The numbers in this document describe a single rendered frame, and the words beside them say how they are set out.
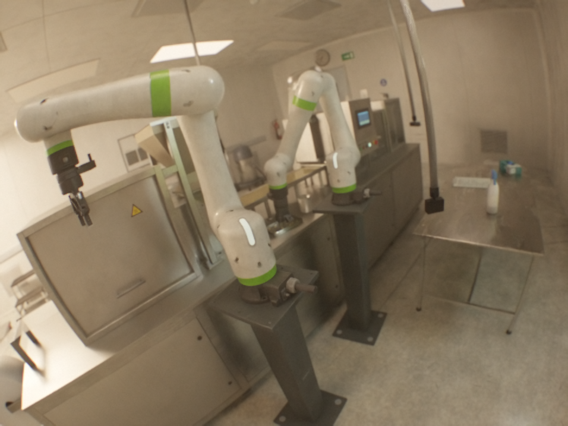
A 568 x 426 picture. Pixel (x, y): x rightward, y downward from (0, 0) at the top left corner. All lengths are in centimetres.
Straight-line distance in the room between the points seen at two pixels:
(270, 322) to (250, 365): 82
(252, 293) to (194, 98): 53
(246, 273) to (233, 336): 64
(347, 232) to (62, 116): 125
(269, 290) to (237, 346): 67
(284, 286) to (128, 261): 69
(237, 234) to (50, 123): 54
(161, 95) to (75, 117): 21
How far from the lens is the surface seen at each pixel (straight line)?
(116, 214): 113
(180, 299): 118
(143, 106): 62
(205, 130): 79
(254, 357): 148
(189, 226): 130
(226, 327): 126
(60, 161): 80
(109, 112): 64
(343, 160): 122
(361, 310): 167
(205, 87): 62
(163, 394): 132
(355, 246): 138
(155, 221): 117
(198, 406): 147
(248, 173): 544
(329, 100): 137
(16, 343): 143
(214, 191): 81
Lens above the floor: 141
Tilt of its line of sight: 21 degrees down
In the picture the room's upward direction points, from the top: 14 degrees counter-clockwise
